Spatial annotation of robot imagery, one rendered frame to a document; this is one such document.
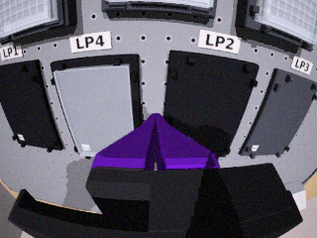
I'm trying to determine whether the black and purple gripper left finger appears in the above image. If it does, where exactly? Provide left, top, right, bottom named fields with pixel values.
left=91, top=113, right=156, bottom=171

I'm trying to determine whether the grey button control box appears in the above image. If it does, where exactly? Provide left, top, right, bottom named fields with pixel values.
left=284, top=169, right=317, bottom=210

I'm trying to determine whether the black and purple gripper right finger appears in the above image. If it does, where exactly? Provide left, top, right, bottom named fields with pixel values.
left=156, top=113, right=220, bottom=171

